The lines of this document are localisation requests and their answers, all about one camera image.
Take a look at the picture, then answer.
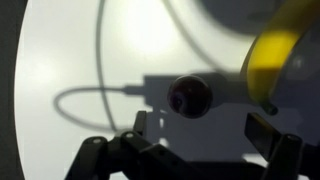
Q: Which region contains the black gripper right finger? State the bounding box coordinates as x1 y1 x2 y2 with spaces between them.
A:
244 112 320 180

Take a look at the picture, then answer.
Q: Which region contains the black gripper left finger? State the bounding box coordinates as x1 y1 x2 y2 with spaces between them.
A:
64 110 214 180

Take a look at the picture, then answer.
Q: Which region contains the dark brown plum toy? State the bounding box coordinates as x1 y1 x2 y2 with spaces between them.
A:
166 74 214 119

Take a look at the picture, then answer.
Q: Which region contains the yellow toy banana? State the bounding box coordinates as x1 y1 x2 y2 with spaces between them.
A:
239 0 320 117

